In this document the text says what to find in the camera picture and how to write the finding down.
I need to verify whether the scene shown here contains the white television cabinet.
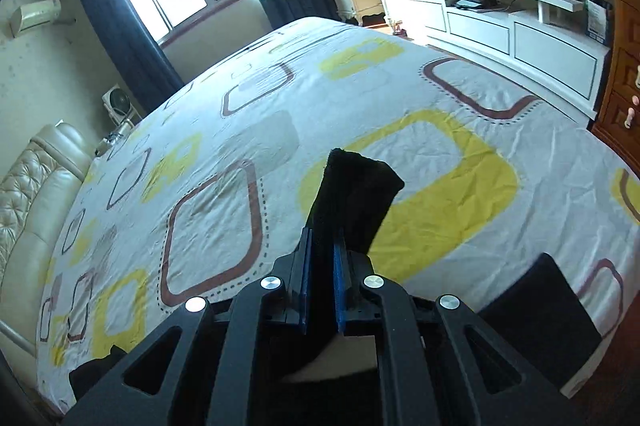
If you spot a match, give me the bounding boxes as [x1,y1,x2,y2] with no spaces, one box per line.
[402,0,613,127]

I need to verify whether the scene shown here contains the black pants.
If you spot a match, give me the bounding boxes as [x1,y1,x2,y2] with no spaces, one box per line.
[69,148,603,426]

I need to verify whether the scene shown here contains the brown wooden dresser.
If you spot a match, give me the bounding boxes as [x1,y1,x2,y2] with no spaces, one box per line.
[590,0,640,147]

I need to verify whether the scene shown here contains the wall air conditioner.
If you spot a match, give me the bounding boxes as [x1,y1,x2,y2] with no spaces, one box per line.
[9,0,63,39]

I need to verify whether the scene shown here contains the dark blue box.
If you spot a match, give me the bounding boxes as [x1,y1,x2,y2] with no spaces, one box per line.
[584,0,614,46]

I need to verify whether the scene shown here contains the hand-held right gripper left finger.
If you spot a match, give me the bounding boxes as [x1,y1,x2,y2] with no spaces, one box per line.
[62,228,314,426]

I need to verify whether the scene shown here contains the white fan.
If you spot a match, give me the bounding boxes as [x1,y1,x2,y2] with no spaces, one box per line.
[101,84,136,127]

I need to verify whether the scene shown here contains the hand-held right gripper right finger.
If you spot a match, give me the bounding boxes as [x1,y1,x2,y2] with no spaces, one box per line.
[332,243,576,426]

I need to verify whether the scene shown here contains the cream leather headboard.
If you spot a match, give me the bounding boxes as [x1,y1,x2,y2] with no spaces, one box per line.
[0,122,96,307]

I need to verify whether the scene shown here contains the patterned bed sheet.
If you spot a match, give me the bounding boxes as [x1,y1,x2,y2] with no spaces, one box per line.
[37,16,640,417]

